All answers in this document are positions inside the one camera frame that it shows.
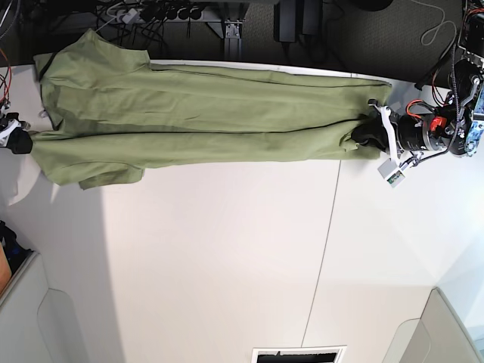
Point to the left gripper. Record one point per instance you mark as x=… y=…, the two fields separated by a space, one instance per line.
x=404 y=137

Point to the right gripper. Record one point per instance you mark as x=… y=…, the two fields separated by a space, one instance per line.
x=14 y=134

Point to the green t-shirt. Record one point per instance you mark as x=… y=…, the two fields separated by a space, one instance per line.
x=115 y=114

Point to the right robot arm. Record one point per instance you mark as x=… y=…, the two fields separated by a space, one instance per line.
x=9 y=18

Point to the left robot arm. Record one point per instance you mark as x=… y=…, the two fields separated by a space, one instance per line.
x=453 y=122

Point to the black power adapter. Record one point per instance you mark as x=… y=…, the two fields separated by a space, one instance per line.
x=285 y=21

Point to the white power strip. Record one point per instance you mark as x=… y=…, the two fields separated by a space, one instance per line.
x=127 y=17

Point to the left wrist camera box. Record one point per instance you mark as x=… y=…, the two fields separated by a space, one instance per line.
x=391 y=173

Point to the aluminium table leg post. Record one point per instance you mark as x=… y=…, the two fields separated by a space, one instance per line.
x=232 y=41

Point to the white vent frame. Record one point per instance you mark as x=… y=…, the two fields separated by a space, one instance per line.
x=330 y=354

